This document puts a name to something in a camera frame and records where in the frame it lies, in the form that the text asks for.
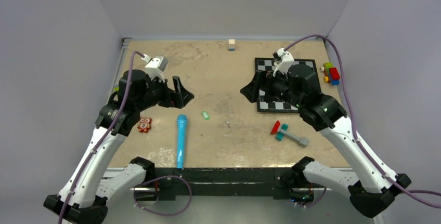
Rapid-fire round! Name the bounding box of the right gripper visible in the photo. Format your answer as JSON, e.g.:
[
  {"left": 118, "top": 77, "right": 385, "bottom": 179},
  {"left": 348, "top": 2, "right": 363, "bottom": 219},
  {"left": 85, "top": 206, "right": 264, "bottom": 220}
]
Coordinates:
[{"left": 240, "top": 67, "right": 303, "bottom": 108}]

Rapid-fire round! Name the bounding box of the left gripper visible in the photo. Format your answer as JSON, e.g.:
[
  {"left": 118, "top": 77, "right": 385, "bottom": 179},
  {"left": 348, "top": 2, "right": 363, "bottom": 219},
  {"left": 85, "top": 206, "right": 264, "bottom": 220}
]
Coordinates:
[{"left": 135, "top": 72, "right": 193, "bottom": 112}]

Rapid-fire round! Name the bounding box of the green key tag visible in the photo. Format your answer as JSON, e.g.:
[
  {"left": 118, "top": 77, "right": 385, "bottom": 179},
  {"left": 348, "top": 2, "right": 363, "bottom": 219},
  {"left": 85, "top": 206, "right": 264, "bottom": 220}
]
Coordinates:
[{"left": 201, "top": 111, "right": 210, "bottom": 120}]

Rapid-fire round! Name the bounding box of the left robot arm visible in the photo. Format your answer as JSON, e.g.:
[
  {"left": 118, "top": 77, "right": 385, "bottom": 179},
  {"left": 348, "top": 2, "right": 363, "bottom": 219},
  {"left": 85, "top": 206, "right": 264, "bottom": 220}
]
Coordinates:
[{"left": 43, "top": 70, "right": 194, "bottom": 223}]

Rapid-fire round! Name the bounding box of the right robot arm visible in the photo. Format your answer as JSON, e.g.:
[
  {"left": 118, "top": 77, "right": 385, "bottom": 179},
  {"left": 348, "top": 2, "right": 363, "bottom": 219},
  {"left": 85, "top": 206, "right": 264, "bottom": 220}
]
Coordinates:
[{"left": 240, "top": 64, "right": 411, "bottom": 218}]

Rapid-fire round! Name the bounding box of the black white chessboard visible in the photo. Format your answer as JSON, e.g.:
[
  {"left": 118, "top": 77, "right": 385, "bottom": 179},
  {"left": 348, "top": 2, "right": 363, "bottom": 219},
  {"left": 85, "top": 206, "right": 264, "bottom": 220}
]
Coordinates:
[{"left": 254, "top": 57, "right": 317, "bottom": 113}]

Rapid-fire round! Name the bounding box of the red owl block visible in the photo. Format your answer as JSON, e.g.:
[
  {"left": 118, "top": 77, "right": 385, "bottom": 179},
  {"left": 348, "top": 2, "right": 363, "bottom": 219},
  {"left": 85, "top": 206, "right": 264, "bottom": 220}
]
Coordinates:
[{"left": 137, "top": 117, "right": 152, "bottom": 133}]

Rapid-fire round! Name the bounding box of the white blue small block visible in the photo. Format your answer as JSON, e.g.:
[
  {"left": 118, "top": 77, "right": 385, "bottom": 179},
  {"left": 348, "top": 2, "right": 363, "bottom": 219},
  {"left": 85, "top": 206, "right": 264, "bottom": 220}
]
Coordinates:
[{"left": 228, "top": 39, "right": 236, "bottom": 51}]

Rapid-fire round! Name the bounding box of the colourful toy block train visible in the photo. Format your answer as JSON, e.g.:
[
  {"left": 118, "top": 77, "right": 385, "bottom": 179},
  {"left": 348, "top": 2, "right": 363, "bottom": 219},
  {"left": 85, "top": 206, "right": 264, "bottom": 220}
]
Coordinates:
[{"left": 320, "top": 62, "right": 341, "bottom": 86}]

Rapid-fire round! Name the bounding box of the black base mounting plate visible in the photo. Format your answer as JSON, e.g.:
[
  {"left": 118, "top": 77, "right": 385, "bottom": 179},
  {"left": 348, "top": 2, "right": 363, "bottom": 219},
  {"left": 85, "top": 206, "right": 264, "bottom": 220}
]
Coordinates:
[{"left": 132, "top": 167, "right": 323, "bottom": 204}]

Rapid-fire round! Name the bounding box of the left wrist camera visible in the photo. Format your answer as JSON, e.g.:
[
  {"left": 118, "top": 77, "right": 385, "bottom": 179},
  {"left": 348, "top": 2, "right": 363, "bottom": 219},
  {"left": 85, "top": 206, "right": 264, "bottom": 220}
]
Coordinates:
[{"left": 141, "top": 54, "right": 168, "bottom": 82}]

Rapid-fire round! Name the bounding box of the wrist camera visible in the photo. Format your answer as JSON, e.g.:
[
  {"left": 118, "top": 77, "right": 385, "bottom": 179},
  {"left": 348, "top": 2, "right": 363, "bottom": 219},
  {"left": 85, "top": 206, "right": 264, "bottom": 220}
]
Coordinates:
[
  {"left": 141, "top": 54, "right": 168, "bottom": 82},
  {"left": 273, "top": 48, "right": 294, "bottom": 77}
]

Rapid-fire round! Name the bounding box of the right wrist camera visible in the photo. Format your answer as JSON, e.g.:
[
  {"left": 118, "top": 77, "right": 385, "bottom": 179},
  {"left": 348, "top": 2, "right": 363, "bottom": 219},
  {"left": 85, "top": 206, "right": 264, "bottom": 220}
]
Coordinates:
[{"left": 273, "top": 48, "right": 294, "bottom": 77}]

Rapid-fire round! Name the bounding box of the toy bolt with propeller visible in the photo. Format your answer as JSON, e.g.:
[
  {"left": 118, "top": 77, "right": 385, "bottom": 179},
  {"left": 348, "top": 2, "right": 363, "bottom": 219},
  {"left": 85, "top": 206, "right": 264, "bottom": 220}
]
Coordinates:
[{"left": 270, "top": 121, "right": 309, "bottom": 148}]

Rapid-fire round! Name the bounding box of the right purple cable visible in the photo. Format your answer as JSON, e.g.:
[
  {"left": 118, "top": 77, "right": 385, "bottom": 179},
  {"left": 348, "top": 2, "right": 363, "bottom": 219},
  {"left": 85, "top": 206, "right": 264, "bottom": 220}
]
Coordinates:
[{"left": 283, "top": 35, "right": 441, "bottom": 209}]

